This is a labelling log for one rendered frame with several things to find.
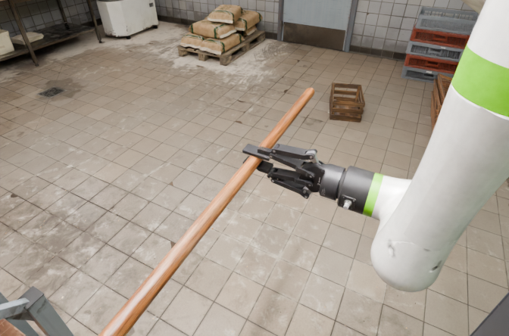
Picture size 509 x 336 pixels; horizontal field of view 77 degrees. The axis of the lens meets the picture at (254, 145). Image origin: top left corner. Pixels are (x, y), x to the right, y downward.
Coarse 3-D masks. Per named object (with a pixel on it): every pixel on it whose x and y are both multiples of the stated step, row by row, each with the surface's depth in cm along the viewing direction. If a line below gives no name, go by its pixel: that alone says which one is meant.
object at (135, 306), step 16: (304, 96) 99; (288, 112) 91; (272, 144) 80; (256, 160) 74; (240, 176) 69; (224, 192) 65; (208, 208) 62; (224, 208) 64; (192, 224) 59; (208, 224) 60; (192, 240) 56; (176, 256) 53; (160, 272) 51; (144, 288) 48; (160, 288) 50; (128, 304) 47; (144, 304) 47; (112, 320) 45; (128, 320) 45
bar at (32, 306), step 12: (36, 288) 76; (0, 300) 116; (24, 300) 73; (36, 300) 73; (0, 312) 67; (12, 312) 70; (24, 312) 74; (36, 312) 74; (48, 312) 77; (12, 324) 123; (24, 324) 128; (36, 324) 79; (48, 324) 78; (60, 324) 82
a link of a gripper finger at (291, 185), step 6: (270, 180) 77; (276, 180) 76; (282, 180) 76; (288, 180) 76; (282, 186) 76; (288, 186) 75; (294, 186) 75; (300, 186) 75; (300, 192) 74; (306, 192) 74; (306, 198) 74
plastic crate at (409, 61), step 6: (408, 54) 378; (408, 60) 381; (414, 60) 399; (420, 60) 375; (426, 60) 372; (432, 60) 369; (438, 60) 366; (444, 60) 364; (408, 66) 384; (414, 66) 381; (420, 66) 379; (426, 66) 384; (432, 66) 372; (438, 66) 370; (444, 66) 383; (450, 66) 364; (456, 66) 384; (444, 72) 371; (450, 72) 367
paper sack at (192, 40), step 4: (184, 36) 438; (188, 36) 436; (192, 36) 434; (196, 36) 433; (200, 36) 433; (204, 36) 435; (184, 40) 437; (188, 40) 435; (192, 40) 433; (196, 40) 431; (200, 40) 430; (180, 44) 440; (184, 44) 438; (188, 44) 436; (192, 44) 434; (196, 44) 432; (200, 44) 430
